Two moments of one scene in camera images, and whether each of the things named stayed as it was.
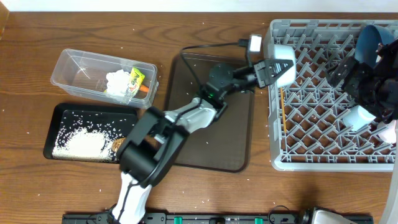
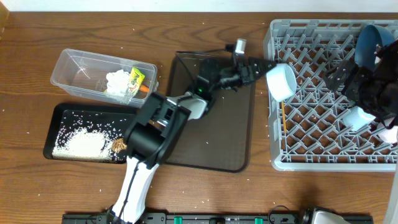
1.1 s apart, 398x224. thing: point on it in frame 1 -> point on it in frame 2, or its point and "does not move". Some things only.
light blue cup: x=358 y=117 does not move
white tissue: x=117 y=81 does not move
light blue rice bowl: x=282 y=51 -> x=281 y=81
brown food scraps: x=117 y=142 does not move
